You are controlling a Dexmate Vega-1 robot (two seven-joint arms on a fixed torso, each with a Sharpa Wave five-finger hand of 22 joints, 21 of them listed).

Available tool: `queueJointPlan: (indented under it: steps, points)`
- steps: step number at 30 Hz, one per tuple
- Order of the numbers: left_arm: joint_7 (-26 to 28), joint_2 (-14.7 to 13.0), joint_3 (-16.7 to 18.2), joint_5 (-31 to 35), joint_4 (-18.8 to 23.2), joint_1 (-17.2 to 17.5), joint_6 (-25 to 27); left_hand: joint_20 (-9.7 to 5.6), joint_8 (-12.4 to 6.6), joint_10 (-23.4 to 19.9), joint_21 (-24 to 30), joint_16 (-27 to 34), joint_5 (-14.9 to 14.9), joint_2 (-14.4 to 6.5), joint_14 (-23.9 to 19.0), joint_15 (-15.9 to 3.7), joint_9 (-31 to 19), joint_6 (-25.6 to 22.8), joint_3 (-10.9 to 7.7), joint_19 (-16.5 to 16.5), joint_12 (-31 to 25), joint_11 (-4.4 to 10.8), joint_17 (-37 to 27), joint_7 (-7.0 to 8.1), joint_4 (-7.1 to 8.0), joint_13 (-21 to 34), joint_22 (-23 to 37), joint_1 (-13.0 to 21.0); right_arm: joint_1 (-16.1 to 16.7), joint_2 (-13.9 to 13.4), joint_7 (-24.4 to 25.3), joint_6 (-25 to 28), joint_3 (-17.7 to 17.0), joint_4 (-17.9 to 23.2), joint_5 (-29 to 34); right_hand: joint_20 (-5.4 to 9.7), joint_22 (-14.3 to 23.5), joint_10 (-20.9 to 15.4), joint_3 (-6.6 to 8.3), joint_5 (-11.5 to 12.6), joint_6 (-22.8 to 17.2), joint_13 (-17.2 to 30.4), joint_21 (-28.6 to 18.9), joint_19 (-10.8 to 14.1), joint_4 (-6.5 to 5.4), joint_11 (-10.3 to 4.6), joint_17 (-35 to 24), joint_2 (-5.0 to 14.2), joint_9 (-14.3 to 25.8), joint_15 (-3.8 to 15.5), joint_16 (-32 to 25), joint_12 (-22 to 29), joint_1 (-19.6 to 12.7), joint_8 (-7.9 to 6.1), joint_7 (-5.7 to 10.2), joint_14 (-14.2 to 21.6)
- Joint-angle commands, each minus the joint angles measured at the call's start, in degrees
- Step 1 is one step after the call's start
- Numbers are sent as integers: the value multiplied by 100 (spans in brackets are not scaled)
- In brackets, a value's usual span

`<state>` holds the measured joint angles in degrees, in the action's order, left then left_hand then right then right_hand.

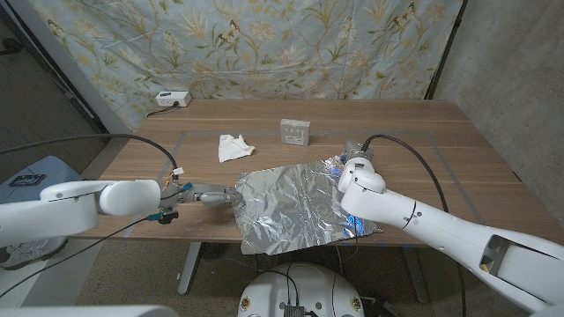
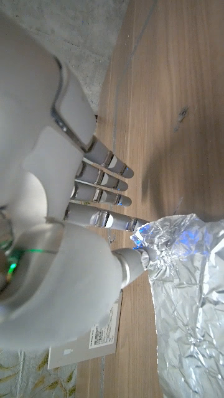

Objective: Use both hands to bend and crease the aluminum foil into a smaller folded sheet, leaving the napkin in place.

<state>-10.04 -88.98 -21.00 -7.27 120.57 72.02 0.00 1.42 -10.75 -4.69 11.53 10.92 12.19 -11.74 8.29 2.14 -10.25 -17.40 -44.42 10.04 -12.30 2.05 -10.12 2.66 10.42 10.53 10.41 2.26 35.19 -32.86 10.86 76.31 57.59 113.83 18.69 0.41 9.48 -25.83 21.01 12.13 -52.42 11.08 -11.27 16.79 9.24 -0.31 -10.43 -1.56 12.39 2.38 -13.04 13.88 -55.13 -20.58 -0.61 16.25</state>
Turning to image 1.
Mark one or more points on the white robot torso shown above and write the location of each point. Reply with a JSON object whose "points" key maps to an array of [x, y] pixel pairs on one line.
{"points": [[308, 286]]}

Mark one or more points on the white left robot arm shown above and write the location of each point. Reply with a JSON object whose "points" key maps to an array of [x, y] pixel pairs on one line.
{"points": [[66, 207]]}

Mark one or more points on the floral printed backdrop cloth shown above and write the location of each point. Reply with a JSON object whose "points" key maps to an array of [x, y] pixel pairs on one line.
{"points": [[264, 53]]}

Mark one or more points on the grey white sneaker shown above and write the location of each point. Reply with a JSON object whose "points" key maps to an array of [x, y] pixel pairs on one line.
{"points": [[31, 256]]}

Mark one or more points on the crumpled white napkin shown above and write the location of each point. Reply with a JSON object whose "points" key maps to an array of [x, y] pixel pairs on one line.
{"points": [[233, 149]]}

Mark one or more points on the white power strip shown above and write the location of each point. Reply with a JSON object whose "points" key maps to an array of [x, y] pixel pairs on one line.
{"points": [[172, 98]]}

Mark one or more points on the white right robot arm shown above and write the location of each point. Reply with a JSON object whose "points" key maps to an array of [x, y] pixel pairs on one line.
{"points": [[440, 229]]}

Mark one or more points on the small grey box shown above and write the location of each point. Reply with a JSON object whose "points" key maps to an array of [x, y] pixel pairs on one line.
{"points": [[294, 132]]}

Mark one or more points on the small grey torso module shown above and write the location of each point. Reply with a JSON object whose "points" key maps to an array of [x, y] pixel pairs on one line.
{"points": [[293, 311]]}

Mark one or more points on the grey metal table leg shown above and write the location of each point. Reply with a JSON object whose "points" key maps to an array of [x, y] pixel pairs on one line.
{"points": [[415, 275], [188, 268]]}

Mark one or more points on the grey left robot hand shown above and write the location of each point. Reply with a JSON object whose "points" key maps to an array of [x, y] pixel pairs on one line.
{"points": [[211, 195]]}

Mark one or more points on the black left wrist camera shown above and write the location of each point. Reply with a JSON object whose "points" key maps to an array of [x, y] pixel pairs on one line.
{"points": [[167, 217]]}

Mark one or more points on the black round object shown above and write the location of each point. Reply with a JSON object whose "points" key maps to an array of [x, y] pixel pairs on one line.
{"points": [[214, 251]]}

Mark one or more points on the crinkled aluminum foil sheet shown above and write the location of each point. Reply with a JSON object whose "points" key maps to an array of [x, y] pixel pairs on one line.
{"points": [[286, 207]]}

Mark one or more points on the black patterned card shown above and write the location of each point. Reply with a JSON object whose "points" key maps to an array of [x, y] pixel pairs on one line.
{"points": [[27, 180]]}

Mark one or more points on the grey door frame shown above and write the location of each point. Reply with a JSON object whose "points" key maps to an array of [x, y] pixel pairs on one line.
{"points": [[66, 61]]}

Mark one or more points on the black backdrop stand pole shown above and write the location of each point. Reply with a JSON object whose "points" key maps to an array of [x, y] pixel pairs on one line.
{"points": [[445, 50]]}

